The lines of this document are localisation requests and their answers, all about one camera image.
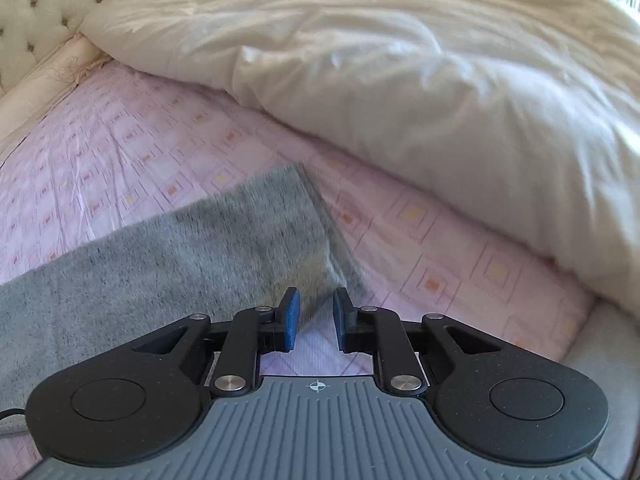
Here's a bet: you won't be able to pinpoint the bed with pink sheet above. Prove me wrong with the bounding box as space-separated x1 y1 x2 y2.
0 57 598 480

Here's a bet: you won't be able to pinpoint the black cable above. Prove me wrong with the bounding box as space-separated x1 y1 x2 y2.
0 409 28 436

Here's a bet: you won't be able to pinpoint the cream tufted headboard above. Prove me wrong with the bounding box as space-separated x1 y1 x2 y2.
0 0 138 96

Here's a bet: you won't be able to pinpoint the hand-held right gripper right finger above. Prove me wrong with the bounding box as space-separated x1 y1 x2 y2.
333 286 522 395

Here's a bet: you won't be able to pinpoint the cream duvet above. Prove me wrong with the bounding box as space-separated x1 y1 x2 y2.
80 0 640 306

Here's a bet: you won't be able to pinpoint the grey pants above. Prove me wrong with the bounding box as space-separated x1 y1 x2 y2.
0 162 372 438

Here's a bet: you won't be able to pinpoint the cream wooden bed frame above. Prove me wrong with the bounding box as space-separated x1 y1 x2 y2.
0 35 113 146

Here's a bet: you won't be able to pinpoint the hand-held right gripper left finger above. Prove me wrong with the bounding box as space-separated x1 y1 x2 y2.
115 286 302 395

